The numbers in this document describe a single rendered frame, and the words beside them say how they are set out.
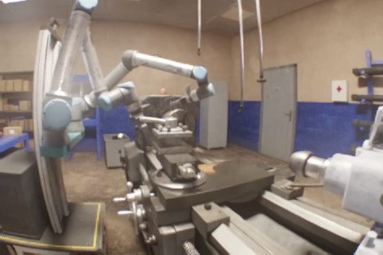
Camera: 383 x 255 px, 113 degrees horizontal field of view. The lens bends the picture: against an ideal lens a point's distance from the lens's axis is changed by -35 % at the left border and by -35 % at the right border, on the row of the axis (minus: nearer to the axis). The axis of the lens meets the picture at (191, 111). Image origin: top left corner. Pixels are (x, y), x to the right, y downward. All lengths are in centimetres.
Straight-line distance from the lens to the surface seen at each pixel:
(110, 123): 496
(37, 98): 134
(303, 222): 87
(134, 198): 86
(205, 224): 71
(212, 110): 510
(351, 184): 52
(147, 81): 504
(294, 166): 63
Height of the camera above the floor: 128
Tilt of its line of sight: 3 degrees down
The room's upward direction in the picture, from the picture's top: 1 degrees clockwise
